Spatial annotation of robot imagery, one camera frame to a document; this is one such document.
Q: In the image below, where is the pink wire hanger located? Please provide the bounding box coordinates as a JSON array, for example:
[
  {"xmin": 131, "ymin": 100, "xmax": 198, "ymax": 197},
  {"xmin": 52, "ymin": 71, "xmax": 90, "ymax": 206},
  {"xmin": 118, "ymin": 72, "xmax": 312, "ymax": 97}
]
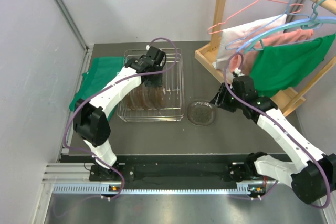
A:
[{"xmin": 207, "ymin": 0, "xmax": 304, "ymax": 35}]

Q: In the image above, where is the purple cable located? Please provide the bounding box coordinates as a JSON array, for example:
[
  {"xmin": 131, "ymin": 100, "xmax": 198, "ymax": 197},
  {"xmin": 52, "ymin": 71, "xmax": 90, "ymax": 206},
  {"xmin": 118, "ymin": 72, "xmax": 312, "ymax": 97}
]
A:
[
  {"xmin": 62, "ymin": 37, "xmax": 179, "ymax": 201},
  {"xmin": 223, "ymin": 52, "xmax": 332, "ymax": 209}
]

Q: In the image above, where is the wire dish rack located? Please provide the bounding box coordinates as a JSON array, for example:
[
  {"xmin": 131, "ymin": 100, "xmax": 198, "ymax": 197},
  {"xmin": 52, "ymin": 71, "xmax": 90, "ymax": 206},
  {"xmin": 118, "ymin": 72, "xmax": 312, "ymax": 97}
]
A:
[{"xmin": 117, "ymin": 48, "xmax": 184, "ymax": 122}]

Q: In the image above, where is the teal plastic hanger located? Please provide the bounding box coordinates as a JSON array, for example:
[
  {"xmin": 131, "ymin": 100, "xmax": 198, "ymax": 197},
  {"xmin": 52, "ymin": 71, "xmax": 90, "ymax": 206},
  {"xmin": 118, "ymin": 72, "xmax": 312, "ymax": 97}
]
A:
[{"xmin": 237, "ymin": 0, "xmax": 335, "ymax": 53}]

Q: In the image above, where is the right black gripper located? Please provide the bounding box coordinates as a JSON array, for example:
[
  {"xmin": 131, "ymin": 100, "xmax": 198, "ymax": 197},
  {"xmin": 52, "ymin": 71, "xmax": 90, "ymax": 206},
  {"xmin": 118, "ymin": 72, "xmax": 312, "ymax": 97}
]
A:
[{"xmin": 209, "ymin": 83, "xmax": 244, "ymax": 113}]

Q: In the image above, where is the white hanging garment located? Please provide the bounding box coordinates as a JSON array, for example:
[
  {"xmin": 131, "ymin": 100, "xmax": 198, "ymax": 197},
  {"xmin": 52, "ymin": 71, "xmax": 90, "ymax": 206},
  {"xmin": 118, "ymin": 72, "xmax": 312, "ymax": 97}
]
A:
[{"xmin": 213, "ymin": 14, "xmax": 287, "ymax": 70}]

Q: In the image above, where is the slotted cable duct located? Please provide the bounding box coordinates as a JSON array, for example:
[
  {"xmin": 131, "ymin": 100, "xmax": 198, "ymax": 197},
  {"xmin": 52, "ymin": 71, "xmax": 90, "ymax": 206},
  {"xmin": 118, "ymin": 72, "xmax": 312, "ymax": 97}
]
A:
[{"xmin": 52, "ymin": 181, "xmax": 265, "ymax": 195}]

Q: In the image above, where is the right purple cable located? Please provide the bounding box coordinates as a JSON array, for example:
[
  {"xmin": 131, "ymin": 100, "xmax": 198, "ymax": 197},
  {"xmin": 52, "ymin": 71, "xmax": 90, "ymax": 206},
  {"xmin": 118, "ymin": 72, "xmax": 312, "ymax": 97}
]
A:
[{"xmin": 223, "ymin": 52, "xmax": 332, "ymax": 209}]

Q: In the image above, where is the clear glass plate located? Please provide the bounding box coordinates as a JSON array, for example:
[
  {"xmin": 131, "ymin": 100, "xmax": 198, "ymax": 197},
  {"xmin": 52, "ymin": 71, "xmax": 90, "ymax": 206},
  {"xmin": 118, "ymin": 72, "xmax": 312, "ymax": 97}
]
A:
[
  {"xmin": 187, "ymin": 100, "xmax": 216, "ymax": 126},
  {"xmin": 142, "ymin": 86, "xmax": 151, "ymax": 110},
  {"xmin": 135, "ymin": 87, "xmax": 145, "ymax": 110},
  {"xmin": 123, "ymin": 95, "xmax": 132, "ymax": 109}
]

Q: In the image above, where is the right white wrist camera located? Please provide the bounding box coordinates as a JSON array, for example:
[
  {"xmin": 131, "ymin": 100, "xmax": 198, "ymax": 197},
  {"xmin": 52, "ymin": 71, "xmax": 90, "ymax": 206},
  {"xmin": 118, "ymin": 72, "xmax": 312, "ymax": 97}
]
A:
[{"xmin": 232, "ymin": 68, "xmax": 244, "ymax": 77}]

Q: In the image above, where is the light blue plastic hanger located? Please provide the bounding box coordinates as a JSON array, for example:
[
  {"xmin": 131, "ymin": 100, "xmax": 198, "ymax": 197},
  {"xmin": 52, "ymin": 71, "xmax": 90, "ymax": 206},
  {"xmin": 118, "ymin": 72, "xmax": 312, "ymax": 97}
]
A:
[{"xmin": 236, "ymin": 16, "xmax": 335, "ymax": 54}]

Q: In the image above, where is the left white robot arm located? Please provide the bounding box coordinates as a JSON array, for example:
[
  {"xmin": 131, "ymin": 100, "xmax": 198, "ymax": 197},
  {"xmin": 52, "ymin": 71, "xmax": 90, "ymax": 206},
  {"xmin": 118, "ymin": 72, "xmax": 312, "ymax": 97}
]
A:
[{"xmin": 73, "ymin": 46, "xmax": 166, "ymax": 180}]

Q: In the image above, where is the pink hanging garment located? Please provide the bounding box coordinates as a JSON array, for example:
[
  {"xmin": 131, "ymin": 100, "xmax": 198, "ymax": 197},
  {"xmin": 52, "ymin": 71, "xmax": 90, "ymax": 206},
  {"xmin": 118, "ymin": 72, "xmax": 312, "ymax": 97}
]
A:
[{"xmin": 228, "ymin": 28, "xmax": 314, "ymax": 75}]

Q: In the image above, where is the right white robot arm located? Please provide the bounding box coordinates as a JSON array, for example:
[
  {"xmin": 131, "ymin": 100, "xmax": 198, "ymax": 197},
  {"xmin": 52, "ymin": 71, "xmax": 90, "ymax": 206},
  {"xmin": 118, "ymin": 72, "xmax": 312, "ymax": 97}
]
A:
[{"xmin": 210, "ymin": 75, "xmax": 335, "ymax": 209}]

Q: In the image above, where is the folded green t-shirt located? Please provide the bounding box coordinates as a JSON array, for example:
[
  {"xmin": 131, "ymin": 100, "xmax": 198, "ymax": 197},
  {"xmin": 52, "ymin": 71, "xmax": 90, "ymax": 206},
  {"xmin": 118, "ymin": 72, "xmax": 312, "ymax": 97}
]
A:
[{"xmin": 69, "ymin": 57, "xmax": 124, "ymax": 111}]

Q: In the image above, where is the green hanging garment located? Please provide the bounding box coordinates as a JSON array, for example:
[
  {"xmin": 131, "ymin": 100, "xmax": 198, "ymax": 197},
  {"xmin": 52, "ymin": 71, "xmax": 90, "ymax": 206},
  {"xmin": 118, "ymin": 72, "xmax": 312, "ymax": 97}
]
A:
[{"xmin": 249, "ymin": 34, "xmax": 335, "ymax": 98}]

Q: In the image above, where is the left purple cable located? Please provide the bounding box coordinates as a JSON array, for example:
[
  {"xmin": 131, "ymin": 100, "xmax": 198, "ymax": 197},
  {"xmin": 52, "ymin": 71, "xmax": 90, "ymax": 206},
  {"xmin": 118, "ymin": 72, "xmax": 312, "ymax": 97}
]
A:
[{"xmin": 62, "ymin": 37, "xmax": 179, "ymax": 201}]

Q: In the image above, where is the aluminium frame profile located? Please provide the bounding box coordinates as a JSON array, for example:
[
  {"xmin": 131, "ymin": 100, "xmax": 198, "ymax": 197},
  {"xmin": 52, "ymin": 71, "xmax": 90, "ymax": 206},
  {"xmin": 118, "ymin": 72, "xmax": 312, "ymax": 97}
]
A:
[{"xmin": 54, "ymin": 0, "xmax": 89, "ymax": 50}]

